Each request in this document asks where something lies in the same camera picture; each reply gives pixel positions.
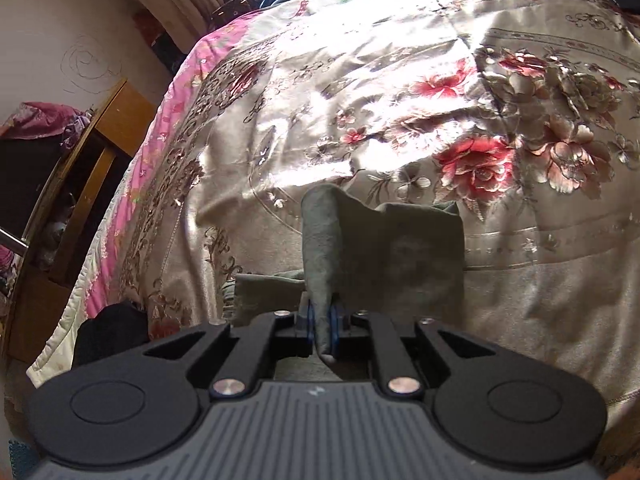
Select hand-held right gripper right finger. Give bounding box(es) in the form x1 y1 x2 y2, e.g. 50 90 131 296
329 305 497 399

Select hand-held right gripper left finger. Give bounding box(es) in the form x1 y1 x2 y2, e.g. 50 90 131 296
142 309 317 399

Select green pants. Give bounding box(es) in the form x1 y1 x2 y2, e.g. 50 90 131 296
232 183 468 382

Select black cloth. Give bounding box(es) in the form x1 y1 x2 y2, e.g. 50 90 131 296
75 302 152 367

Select floral bedspread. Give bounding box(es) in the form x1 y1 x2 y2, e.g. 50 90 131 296
27 0 640 441

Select wooden desk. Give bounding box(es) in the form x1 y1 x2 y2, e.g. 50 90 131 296
0 77 159 363

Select dark wooden chair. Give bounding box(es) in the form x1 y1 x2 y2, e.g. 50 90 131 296
211 0 261 28

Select pink patterned cloth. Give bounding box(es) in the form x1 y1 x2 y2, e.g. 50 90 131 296
0 101 97 142

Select red bag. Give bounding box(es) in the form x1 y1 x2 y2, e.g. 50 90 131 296
131 9 167 43

